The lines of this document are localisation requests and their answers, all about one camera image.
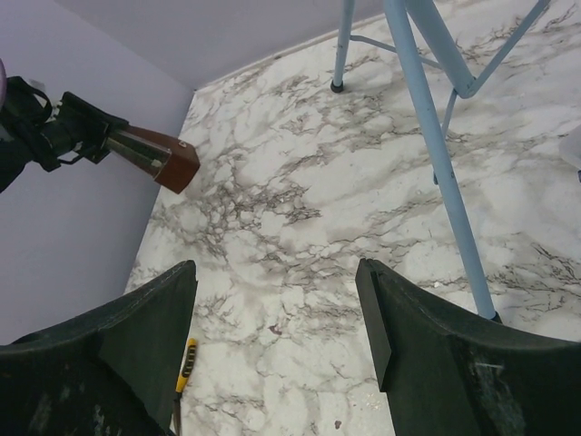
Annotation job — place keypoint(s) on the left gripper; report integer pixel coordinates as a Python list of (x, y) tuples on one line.
[(73, 130)]

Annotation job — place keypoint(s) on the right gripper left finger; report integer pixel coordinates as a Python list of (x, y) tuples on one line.
[(110, 371)]

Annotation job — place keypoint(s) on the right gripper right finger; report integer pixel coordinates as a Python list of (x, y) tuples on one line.
[(448, 371)]

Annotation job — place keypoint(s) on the brown wooden metronome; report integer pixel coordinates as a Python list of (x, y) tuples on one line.
[(171, 162)]

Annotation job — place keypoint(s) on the light blue music stand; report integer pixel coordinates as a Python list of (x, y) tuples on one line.
[(422, 38)]

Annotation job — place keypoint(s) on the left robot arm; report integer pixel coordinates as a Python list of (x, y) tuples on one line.
[(33, 130)]

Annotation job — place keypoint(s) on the clear plastic compartment box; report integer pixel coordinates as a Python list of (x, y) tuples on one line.
[(570, 150)]

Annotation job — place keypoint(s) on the yellow handled needle-nose pliers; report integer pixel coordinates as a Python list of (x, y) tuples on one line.
[(183, 377)]

